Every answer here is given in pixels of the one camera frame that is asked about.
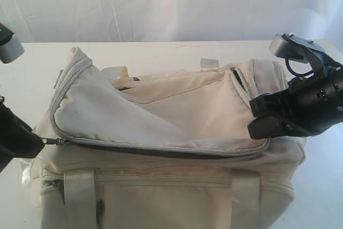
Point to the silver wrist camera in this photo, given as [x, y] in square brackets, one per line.
[296, 49]
[11, 48]

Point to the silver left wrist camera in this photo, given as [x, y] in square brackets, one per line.
[11, 48]

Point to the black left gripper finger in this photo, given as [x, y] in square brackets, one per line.
[17, 139]

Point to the white backdrop curtain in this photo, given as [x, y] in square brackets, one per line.
[170, 20]

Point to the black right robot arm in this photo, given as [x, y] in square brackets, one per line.
[316, 70]

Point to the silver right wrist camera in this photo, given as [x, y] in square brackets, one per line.
[296, 49]

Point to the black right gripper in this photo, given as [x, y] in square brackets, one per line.
[307, 108]

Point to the beige canvas duffel bag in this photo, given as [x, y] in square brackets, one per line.
[160, 151]

